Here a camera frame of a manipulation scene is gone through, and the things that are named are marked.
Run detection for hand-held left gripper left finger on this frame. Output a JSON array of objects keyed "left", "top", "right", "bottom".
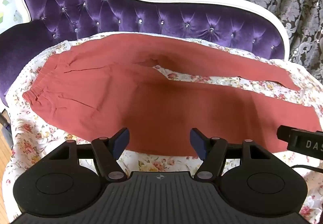
[{"left": 60, "top": 127, "right": 131, "bottom": 181}]

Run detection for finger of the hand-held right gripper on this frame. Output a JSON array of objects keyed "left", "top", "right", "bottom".
[{"left": 277, "top": 126, "right": 291, "bottom": 143}]

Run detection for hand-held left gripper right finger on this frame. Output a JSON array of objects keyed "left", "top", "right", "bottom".
[{"left": 189, "top": 127, "right": 267, "bottom": 180}]

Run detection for rust red pants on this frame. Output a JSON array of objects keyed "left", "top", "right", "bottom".
[{"left": 22, "top": 33, "right": 323, "bottom": 158}]

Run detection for floral printed blanket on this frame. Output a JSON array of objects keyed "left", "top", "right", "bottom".
[{"left": 5, "top": 32, "right": 323, "bottom": 224}]

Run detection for purple tufted velvet sofa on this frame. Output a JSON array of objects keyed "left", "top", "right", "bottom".
[{"left": 0, "top": 0, "right": 290, "bottom": 109}]

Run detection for black cable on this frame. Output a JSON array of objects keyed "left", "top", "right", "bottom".
[{"left": 292, "top": 165, "right": 323, "bottom": 172}]

